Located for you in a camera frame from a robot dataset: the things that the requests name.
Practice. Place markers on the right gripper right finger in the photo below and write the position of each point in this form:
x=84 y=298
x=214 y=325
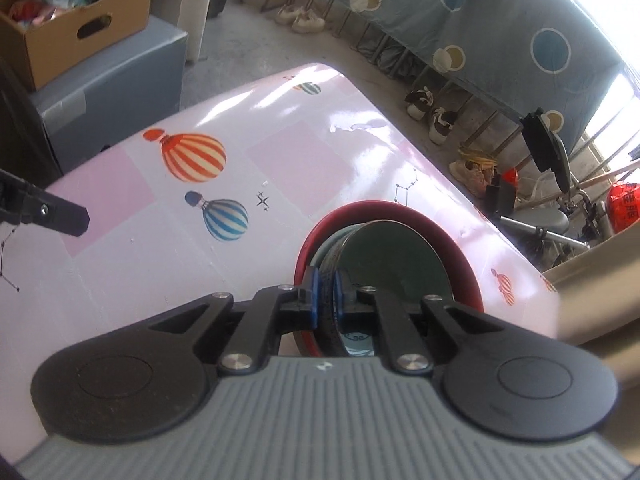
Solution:
x=411 y=338

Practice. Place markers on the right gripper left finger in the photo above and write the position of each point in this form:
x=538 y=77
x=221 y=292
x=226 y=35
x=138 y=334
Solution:
x=238 y=337

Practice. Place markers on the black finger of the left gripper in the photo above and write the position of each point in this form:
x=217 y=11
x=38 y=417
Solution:
x=24 y=203

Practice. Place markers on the dark green ceramic bowl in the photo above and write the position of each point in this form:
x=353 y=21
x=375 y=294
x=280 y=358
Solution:
x=391 y=255

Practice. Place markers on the red and black bowl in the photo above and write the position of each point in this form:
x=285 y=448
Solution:
x=462 y=279

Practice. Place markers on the grey green ceramic bowl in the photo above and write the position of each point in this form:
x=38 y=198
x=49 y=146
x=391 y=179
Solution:
x=330 y=341

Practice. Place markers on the brown cardboard box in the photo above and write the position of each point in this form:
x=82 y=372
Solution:
x=38 y=54

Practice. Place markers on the grey storage box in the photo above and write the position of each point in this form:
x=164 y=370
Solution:
x=114 y=94

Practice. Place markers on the pink beige sneaker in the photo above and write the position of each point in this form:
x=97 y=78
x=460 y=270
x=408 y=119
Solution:
x=473 y=176

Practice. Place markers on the beige curtain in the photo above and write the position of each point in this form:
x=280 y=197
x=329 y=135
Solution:
x=599 y=303

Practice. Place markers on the black white sneaker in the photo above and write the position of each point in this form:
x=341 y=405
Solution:
x=419 y=102
x=441 y=124

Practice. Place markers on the black bicycle seat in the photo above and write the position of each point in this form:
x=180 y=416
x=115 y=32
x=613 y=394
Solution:
x=547 y=149

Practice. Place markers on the red plastic bag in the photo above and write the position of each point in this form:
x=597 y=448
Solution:
x=623 y=205

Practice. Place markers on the blue circle pattern blanket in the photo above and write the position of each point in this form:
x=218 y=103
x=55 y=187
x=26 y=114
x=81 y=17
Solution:
x=519 y=55

